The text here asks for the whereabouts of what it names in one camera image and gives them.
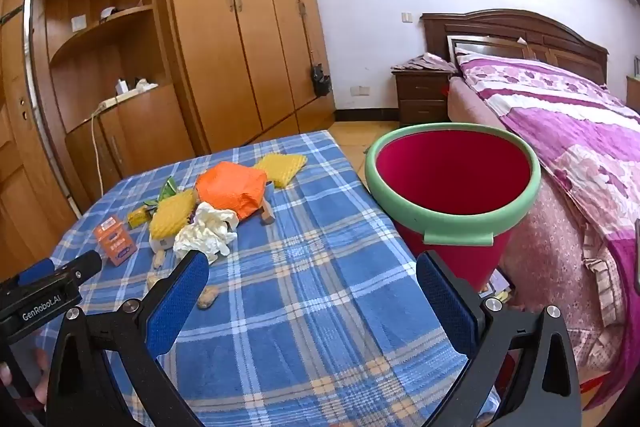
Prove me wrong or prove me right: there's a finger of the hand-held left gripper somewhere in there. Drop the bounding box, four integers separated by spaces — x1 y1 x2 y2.
50 250 103 284
14 258 55 286

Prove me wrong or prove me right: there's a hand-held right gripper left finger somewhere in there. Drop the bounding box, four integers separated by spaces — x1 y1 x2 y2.
45 251 210 427

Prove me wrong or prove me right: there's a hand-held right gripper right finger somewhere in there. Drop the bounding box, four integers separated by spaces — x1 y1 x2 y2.
416 250 584 427

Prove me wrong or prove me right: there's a small orange box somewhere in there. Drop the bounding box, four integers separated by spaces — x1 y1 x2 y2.
93 214 138 267

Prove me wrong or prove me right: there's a white tissue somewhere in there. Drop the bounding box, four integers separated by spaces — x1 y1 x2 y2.
172 202 240 264

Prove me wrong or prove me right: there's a green wrapper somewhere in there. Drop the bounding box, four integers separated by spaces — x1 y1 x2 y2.
144 177 180 210

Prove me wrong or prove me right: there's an orange plastic bag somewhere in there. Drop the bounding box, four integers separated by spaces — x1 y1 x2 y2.
194 161 268 222

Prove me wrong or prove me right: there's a red bucket with green rim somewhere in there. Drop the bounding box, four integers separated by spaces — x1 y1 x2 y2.
364 122 542 293

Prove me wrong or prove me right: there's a person's left hand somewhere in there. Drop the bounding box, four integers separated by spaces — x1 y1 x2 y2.
33 348 49 408

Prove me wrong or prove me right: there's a wooden door with metal bar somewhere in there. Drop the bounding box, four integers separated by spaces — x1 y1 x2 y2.
0 0 76 278

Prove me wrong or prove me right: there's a blue plaid tablecloth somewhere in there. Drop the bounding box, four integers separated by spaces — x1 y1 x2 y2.
35 130 501 427

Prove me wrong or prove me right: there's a wooden shelf unit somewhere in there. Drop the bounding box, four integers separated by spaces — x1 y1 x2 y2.
25 0 201 208

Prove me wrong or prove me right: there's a white power strip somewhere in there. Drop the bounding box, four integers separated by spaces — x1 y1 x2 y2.
97 89 143 111

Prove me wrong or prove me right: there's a dark wooden nightstand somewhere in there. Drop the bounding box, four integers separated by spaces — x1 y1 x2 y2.
392 69 453 125

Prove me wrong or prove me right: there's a folded pink cloth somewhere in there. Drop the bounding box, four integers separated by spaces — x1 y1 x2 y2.
390 53 458 75

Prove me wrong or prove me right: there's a black hanging bag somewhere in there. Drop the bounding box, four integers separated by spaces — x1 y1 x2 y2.
310 63 332 98

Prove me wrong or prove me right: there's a light wooden nightstand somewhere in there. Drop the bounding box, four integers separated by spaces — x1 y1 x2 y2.
625 74 640 114

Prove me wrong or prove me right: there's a dark wooden headboard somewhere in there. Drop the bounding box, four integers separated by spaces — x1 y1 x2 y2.
421 9 610 85

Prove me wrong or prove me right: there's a white power cable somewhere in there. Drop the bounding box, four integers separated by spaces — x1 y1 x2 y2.
90 107 106 202

